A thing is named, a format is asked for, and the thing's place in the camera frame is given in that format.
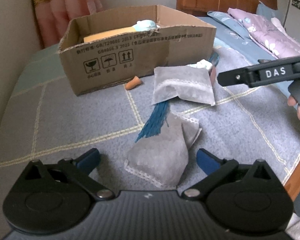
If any blue floral pillow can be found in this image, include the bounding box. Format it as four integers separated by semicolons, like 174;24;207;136
207;11;252;41

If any pink striped curtain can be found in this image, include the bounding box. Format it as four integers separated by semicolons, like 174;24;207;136
33;0;103;47

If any light blue plush toy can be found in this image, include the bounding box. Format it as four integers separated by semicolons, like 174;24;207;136
133;20;158;31

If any blue floral bed mattress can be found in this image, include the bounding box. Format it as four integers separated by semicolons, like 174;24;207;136
194;11;300;100

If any orange foam earplug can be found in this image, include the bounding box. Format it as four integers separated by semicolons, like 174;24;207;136
125;76;142;90

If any blue tassel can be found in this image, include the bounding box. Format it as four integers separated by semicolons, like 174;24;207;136
135;101;169;142

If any yellow green sponge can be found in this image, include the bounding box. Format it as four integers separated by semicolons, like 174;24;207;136
83;27;136;43

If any grey sachet pouch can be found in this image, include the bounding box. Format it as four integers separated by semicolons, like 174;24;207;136
152;66;215;106
124;112;201;190

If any open cardboard box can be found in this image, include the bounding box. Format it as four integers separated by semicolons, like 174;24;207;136
58;5;216;95

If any lilac floral quilt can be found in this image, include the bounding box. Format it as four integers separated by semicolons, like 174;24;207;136
227;8;300;59

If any grey checked blanket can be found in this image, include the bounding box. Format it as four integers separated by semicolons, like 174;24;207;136
0;43;300;188

